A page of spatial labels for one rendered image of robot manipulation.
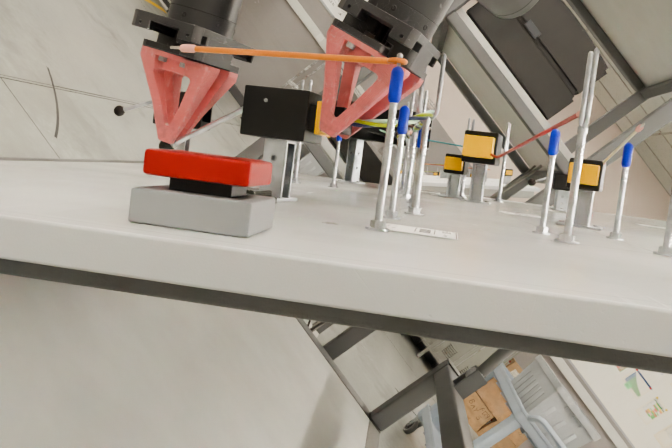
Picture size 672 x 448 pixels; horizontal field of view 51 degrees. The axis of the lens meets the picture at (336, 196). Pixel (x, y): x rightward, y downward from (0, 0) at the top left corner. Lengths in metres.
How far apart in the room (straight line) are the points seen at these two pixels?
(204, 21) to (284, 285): 0.35
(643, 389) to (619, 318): 8.68
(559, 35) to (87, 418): 1.26
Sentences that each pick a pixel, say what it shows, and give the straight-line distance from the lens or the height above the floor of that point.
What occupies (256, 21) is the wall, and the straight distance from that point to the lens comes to 8.48.
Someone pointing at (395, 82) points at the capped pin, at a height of 1.19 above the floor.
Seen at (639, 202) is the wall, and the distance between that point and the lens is 8.57.
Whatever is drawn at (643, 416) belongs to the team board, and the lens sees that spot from 9.06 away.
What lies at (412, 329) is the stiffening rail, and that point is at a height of 1.11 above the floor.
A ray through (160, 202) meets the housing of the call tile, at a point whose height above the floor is 1.07.
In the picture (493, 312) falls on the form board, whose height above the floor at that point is 1.16.
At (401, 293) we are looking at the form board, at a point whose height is 1.14.
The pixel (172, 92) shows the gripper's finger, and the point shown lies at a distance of 0.64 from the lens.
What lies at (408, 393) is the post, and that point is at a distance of 1.48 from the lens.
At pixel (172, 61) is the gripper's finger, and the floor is 1.06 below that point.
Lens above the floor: 1.17
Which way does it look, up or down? 6 degrees down
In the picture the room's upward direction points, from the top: 54 degrees clockwise
